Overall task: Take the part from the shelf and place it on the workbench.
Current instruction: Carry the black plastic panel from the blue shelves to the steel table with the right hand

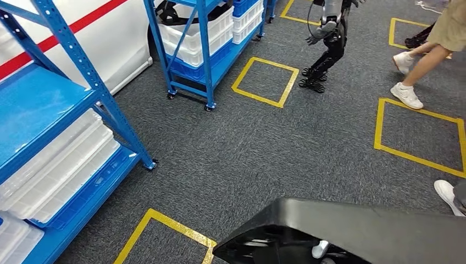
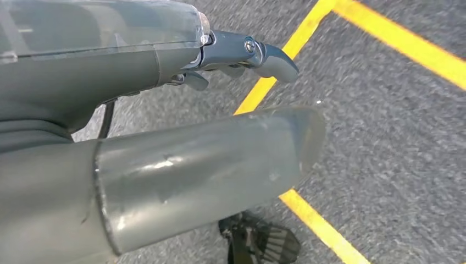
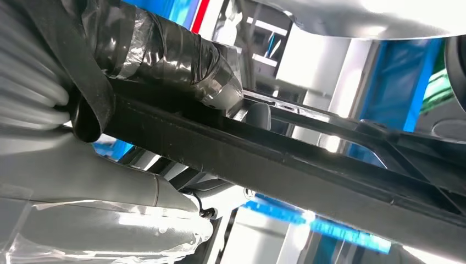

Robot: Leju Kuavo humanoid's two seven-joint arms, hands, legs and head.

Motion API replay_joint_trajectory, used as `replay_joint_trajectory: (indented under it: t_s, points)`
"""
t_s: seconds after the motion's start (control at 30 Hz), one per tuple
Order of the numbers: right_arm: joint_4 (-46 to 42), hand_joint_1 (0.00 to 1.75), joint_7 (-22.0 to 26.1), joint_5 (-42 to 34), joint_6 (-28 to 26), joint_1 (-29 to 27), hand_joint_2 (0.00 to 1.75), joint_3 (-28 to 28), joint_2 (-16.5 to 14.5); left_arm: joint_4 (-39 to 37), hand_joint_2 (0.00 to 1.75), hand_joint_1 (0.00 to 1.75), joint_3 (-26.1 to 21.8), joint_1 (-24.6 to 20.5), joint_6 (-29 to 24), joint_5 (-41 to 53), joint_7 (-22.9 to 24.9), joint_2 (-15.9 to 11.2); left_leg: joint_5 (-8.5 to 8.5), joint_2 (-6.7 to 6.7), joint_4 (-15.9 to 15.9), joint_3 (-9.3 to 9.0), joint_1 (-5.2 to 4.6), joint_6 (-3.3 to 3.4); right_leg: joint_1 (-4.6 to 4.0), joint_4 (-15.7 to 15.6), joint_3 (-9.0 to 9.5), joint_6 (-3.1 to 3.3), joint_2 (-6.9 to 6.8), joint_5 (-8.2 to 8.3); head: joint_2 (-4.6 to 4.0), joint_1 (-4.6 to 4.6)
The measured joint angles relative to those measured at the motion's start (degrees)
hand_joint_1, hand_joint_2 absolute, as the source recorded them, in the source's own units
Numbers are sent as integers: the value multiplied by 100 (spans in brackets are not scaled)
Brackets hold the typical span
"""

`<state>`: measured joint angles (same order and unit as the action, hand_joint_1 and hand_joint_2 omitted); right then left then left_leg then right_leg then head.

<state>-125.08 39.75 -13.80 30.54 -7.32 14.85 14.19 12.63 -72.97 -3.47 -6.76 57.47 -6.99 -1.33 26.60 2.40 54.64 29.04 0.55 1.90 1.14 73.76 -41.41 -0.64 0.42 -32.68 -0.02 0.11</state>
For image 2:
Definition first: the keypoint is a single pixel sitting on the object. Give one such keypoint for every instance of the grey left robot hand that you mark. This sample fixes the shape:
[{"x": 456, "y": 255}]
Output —
[{"x": 182, "y": 175}]

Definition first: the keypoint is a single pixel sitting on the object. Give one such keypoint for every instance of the black robot foot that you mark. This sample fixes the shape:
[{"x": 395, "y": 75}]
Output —
[{"x": 262, "y": 244}]

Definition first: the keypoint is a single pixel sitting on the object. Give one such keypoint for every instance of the yellow floor tape square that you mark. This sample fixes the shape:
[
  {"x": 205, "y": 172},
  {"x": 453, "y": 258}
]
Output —
[{"x": 400, "y": 40}]

